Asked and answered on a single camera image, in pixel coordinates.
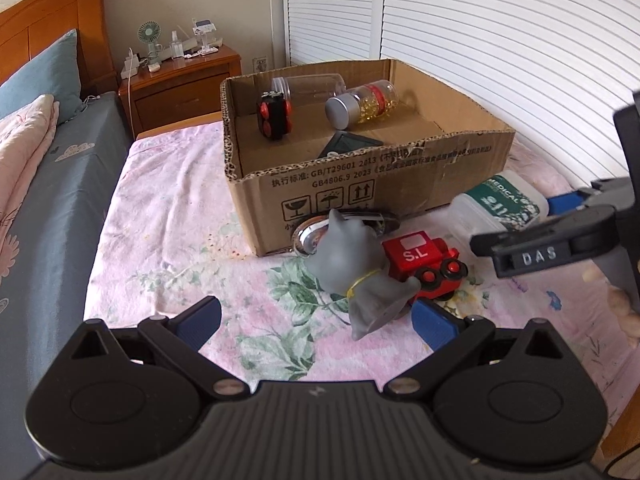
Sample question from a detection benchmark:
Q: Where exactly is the pink floral sheet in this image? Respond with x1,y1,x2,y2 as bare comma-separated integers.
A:
82,122,640,412

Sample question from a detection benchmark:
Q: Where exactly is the phone on clear stand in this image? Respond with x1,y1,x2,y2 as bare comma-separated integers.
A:
185,17,224,56

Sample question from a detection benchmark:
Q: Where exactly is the person's right hand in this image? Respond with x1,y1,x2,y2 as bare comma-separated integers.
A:
606,282,640,342

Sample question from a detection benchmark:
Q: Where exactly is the small green desk fan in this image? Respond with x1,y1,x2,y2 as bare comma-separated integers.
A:
137,21,164,62

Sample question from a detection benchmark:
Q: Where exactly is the black red toy car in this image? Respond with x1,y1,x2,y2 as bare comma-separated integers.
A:
256,91,295,141

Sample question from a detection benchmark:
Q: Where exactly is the red toy train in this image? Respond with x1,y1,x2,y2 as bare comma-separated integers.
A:
381,231,469,302

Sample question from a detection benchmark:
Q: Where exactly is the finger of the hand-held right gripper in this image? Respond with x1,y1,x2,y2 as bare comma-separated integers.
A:
547,177,632,216
470,206,622,279

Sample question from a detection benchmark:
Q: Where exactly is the white power strip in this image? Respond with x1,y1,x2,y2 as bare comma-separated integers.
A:
121,47,141,79

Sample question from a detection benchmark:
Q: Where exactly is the brown cardboard box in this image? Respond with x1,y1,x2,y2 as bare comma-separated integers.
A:
220,58,517,257

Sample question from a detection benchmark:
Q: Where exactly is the blue pillow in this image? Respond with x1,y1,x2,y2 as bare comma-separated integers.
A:
0,29,84,124

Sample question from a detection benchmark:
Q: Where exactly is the wooden bed headboard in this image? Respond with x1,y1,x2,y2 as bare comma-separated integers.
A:
0,0,121,94

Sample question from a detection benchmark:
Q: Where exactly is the wooden nightstand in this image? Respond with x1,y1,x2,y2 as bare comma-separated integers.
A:
117,44,244,139

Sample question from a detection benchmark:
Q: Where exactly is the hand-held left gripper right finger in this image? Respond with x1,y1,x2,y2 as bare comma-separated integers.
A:
382,297,564,402

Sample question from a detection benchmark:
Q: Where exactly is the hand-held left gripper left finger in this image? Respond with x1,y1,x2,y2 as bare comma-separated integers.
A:
70,296,251,402

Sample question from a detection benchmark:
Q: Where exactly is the clear plastic jar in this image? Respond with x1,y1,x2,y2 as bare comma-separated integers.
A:
271,73,348,104

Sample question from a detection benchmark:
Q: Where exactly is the black case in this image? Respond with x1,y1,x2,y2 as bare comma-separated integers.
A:
319,131,382,160

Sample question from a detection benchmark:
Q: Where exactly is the grey cat toy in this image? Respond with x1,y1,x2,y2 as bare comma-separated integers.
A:
305,208,422,342

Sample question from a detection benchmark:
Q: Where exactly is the white cable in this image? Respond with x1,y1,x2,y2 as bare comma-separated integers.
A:
124,72,139,137

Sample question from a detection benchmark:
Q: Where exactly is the white bottle with green label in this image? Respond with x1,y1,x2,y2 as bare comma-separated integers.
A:
446,170,550,246

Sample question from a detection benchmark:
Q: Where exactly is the blue bed sheet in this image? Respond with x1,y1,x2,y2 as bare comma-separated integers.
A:
0,92,134,480

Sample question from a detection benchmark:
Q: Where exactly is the capsule bottle with silver cap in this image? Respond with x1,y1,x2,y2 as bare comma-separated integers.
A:
325,80,401,129

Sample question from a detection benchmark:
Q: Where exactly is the pink quilt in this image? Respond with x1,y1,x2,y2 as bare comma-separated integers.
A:
0,94,61,282

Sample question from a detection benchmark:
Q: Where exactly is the white louvered closet door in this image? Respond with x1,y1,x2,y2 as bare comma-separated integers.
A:
380,0,640,192
282,0,389,69

